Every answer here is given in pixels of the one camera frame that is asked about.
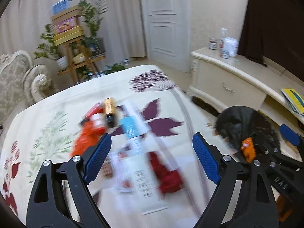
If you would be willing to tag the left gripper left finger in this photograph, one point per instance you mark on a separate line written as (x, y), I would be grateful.
(48, 205)

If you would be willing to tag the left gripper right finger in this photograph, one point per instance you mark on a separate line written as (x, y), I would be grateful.
(256, 205)

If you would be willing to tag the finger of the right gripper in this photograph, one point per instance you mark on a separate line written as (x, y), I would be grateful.
(288, 134)

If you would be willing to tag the orange snack wrapper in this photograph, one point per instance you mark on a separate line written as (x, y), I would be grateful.
(248, 150)

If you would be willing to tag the checkered snack wrapper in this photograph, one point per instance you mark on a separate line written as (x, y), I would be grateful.
(107, 168)

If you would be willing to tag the orange plastic bag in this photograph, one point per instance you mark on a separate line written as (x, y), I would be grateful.
(89, 136)

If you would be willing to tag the red wrapper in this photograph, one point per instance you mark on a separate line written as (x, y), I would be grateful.
(169, 181)

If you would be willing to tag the white bottle red cap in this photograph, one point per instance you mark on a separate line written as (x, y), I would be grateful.
(98, 121)

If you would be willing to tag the red bottle black cap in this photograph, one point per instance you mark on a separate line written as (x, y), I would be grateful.
(97, 108)

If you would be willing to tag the blue white tube box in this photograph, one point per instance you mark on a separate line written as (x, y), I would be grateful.
(134, 129)

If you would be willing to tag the gold bottle black cap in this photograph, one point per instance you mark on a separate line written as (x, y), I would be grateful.
(110, 113)

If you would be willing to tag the white paper strip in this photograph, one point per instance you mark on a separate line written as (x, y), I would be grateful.
(130, 109)

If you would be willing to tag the white red sachet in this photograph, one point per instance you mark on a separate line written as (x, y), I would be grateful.
(121, 174)

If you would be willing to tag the black lined trash bin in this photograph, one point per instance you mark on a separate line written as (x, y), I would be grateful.
(239, 122)

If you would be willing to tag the yellow blue book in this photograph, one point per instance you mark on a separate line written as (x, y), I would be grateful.
(293, 100)

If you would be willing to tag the cream TV cabinet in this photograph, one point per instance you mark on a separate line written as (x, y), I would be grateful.
(223, 83)

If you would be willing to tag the floral cream tablecloth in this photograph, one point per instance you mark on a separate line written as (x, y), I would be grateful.
(48, 130)

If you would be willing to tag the small tin can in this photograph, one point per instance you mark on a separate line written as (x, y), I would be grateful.
(224, 54)

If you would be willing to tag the white spray bottle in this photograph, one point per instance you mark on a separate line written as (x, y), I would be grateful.
(222, 39)

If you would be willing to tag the white plastic jug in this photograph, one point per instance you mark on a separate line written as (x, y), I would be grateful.
(231, 46)

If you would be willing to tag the dark cloth covered TV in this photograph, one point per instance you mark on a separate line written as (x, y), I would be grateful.
(274, 29)

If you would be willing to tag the small dark jar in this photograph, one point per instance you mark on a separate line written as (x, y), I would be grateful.
(213, 44)

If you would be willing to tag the cream ornate sofa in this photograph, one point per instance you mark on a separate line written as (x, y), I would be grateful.
(23, 84)

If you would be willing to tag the floor green plant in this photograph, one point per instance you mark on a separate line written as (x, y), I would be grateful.
(116, 67)

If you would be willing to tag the wooden plant stand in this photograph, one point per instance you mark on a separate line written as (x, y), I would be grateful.
(81, 65)

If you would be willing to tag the potted plant white pot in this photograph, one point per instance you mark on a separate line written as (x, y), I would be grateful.
(47, 49)

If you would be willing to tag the white panel door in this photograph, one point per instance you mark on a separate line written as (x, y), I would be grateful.
(167, 32)

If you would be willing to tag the stacked gift boxes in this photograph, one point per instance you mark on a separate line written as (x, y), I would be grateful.
(65, 19)

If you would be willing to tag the tall plant dark pot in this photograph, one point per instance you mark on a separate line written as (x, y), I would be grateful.
(93, 16)

